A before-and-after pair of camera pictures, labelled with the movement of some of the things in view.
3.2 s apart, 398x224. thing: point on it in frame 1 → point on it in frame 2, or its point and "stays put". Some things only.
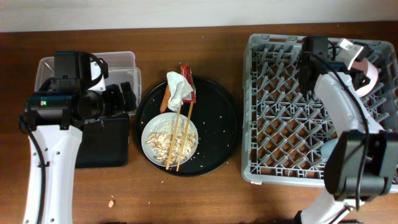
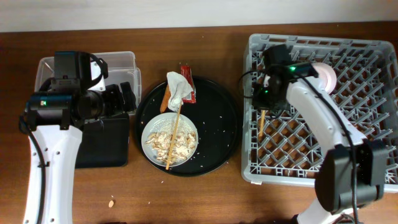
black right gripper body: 356,77 → 267,98
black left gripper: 113,91 stays put
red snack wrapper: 186,71 stays put
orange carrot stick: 165,102 stays put
